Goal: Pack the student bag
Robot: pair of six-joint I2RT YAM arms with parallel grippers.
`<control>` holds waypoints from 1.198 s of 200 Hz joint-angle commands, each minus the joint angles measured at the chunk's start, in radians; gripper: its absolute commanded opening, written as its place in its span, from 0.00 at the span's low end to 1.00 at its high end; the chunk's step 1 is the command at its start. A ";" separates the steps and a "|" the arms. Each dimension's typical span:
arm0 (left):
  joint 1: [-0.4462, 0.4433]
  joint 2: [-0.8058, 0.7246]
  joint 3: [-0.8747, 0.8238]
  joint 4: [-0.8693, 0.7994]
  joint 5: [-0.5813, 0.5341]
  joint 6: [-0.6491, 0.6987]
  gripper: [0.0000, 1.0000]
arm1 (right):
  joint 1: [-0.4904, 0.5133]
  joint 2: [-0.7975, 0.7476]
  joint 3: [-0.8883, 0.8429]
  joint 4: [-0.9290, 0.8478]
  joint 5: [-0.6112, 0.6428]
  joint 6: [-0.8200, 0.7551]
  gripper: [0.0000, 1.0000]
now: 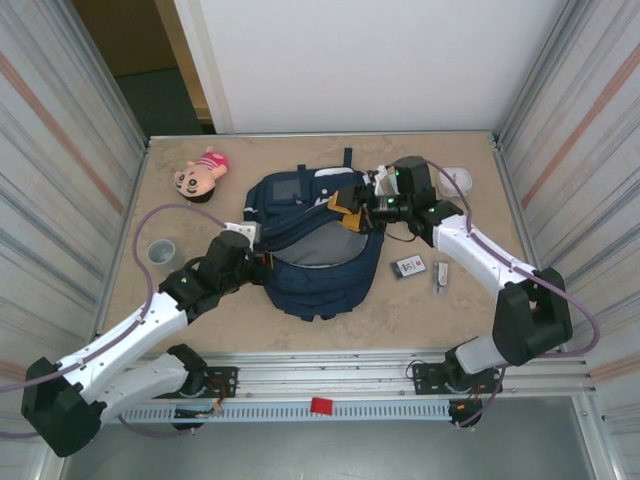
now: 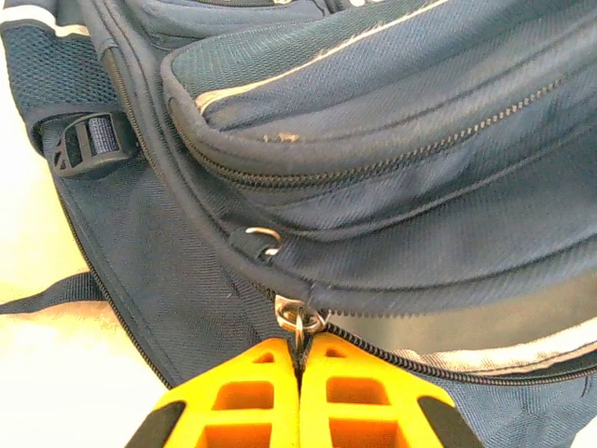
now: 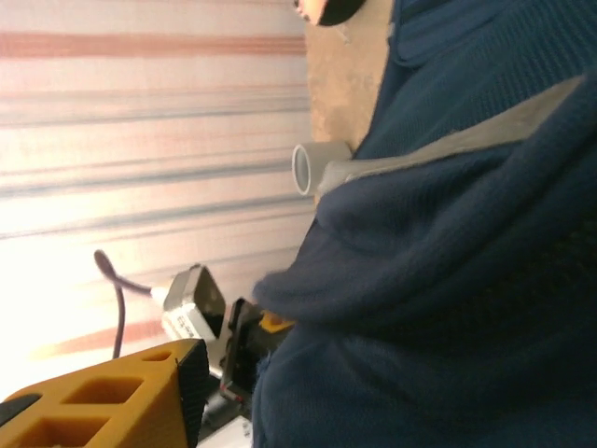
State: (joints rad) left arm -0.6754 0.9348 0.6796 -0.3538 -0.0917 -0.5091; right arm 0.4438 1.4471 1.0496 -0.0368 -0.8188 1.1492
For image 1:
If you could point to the aluminium table frame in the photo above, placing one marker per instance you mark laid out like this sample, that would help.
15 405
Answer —
325 372

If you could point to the navy blue backpack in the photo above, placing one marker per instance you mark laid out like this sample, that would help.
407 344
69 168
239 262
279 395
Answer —
320 285

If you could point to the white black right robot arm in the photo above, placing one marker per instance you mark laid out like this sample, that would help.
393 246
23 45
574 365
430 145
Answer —
480 250

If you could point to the brown wooden door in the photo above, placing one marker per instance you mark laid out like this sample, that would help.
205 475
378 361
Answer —
130 35

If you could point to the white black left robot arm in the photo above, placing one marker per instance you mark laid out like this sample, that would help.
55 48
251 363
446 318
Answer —
125 335

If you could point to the white round container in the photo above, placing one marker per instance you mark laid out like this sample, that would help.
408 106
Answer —
457 187

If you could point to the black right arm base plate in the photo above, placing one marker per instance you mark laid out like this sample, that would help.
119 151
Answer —
425 380

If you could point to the clear plastic packet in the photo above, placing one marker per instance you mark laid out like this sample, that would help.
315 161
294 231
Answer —
440 275

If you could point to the grey plastic cup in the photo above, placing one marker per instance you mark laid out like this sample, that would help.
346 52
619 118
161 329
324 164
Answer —
162 255

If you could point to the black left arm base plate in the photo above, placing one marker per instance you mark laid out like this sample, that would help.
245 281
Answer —
222 380

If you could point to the small black card pack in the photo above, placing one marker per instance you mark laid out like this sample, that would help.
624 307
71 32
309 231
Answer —
407 266

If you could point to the red tag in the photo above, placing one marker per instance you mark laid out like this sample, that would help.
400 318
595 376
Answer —
322 406

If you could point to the pink plush doll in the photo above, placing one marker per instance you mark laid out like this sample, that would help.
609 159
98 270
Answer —
197 177

